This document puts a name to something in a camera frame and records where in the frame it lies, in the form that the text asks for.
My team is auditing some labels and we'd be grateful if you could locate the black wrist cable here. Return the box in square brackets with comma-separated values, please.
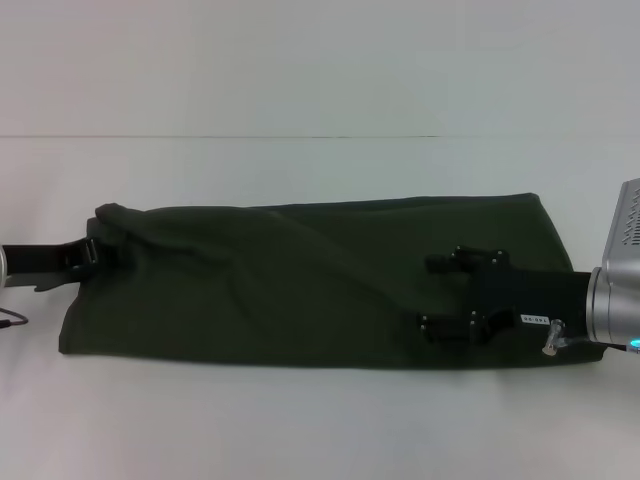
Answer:
[0, 308, 29, 330]
[564, 335, 632, 350]

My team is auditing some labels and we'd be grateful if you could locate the silver right wrist cable plug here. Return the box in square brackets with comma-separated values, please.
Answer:
[541, 319, 569, 357]

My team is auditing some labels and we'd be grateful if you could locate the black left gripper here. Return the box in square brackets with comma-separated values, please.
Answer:
[2, 236, 110, 292]

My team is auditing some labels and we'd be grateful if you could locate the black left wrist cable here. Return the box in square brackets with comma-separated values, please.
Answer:
[0, 308, 29, 330]

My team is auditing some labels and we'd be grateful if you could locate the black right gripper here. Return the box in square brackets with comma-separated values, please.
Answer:
[418, 244, 595, 347]

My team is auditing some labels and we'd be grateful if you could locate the dark green t-shirt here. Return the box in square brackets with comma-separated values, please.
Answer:
[57, 190, 607, 372]

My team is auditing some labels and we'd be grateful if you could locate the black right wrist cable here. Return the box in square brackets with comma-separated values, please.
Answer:
[564, 335, 632, 350]

